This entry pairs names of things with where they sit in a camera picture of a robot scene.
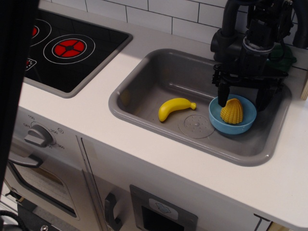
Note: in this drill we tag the grey dispenser panel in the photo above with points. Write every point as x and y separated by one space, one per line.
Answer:
155 214

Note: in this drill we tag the black foreground pole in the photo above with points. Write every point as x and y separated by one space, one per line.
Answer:
17 18

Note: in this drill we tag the grey oven temperature knob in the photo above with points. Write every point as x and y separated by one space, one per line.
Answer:
38 136

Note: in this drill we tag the black toy stovetop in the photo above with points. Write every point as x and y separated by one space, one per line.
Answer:
67 53

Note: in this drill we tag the yellow toy banana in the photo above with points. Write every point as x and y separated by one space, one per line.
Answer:
173 105

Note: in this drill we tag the green toy bell pepper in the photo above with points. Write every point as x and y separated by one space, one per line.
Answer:
281 58

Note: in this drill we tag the grey toy sink basin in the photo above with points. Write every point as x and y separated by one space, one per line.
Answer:
166 74

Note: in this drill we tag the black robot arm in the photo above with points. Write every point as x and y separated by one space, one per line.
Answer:
250 29

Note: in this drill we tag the yellow toy corn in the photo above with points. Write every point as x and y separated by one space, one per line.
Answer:
233 112

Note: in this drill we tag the grey cabinet door handle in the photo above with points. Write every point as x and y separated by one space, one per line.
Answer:
110 204

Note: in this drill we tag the light blue plastic bowl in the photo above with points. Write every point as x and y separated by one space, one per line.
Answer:
250 114

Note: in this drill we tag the dark grey toy faucet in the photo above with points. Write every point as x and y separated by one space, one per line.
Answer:
268 22

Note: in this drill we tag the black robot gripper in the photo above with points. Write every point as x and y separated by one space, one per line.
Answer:
249 70

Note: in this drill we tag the toy oven door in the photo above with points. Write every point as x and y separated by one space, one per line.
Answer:
57 188

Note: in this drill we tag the grey oven door handle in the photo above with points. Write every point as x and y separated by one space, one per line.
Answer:
31 161

